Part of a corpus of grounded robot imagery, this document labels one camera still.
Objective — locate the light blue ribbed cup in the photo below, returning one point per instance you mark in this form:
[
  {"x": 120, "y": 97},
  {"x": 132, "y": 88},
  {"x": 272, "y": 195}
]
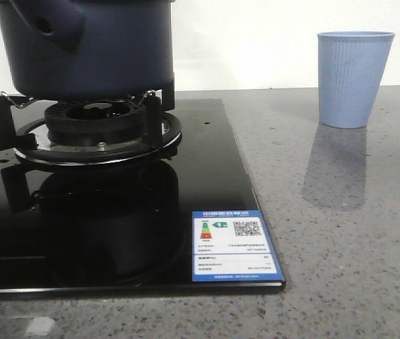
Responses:
[{"x": 350, "y": 69}]

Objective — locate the dark blue cooking pot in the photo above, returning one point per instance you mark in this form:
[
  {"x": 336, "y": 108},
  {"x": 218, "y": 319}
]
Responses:
[{"x": 87, "y": 50}]

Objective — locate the black metal pot support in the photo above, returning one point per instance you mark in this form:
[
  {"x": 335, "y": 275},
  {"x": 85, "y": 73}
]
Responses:
[{"x": 87, "y": 123}]

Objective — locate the blue energy label sticker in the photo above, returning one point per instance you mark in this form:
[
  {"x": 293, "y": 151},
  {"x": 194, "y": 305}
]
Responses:
[{"x": 233, "y": 246}]

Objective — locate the black glass gas stove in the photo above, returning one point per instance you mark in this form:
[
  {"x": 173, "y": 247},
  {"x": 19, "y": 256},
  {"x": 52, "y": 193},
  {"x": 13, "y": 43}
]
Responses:
[{"x": 122, "y": 230}]

